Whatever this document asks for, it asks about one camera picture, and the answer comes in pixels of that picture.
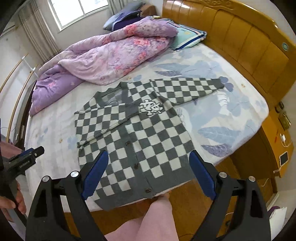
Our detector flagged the grey white checkered cardigan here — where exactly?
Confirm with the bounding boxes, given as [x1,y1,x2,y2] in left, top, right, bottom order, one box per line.
[75,78,224,210]

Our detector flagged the person's left hand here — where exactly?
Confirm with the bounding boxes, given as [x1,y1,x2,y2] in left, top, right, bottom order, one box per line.
[0,182,27,222]

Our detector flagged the wooden nightstand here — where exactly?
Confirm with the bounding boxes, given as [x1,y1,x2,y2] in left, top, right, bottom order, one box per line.
[231,108,295,200]

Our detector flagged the white phone on nightstand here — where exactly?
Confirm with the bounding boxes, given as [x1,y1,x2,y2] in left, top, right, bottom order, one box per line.
[279,151,289,167]

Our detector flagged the pink trouser legs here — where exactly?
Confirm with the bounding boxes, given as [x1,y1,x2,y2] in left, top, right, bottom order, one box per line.
[105,192,179,241]

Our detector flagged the floral white bed sheet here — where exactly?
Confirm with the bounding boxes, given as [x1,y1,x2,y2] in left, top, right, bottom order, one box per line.
[25,44,269,211]

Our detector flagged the left striped curtain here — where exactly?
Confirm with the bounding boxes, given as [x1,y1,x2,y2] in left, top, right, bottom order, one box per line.
[18,1,61,63]

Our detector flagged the striped curtain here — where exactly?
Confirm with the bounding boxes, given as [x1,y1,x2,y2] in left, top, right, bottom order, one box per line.
[18,1,61,63]
[107,0,130,15]

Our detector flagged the purple floral quilt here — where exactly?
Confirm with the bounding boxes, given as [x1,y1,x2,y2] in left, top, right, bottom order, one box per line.
[29,17,178,116]

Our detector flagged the wooden headboard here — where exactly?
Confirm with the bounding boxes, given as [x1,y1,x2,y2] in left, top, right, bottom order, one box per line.
[162,1,295,108]

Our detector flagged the right striped curtain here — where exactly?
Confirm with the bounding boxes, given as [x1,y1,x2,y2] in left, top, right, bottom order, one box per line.
[107,0,130,15]

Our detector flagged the striped teal pillow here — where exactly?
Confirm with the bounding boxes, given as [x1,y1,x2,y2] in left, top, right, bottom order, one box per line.
[168,20,207,51]

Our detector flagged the lower wooden wall rail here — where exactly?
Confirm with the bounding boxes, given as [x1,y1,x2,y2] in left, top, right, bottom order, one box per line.
[5,64,38,143]

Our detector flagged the wooden wall rail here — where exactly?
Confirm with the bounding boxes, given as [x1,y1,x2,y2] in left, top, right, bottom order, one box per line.
[5,64,38,143]
[0,53,29,93]

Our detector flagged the white charger cable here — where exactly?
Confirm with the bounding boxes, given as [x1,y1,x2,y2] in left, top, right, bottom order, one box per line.
[261,133,293,186]

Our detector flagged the upper wooden wall rail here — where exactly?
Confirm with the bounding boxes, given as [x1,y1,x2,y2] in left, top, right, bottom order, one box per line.
[0,53,29,93]

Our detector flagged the window with white frame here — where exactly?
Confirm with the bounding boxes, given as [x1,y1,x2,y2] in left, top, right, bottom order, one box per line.
[48,0,108,30]

